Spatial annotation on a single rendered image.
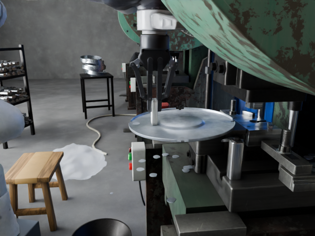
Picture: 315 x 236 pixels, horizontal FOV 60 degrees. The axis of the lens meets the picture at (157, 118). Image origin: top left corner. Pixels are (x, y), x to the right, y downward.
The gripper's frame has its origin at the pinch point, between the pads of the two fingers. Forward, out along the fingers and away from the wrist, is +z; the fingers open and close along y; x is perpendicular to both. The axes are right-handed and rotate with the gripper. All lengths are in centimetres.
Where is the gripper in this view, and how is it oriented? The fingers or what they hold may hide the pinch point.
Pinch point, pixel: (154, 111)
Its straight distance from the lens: 74.6
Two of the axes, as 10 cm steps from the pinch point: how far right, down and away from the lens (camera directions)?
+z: -0.1, 9.6, 2.8
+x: 1.4, 2.8, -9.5
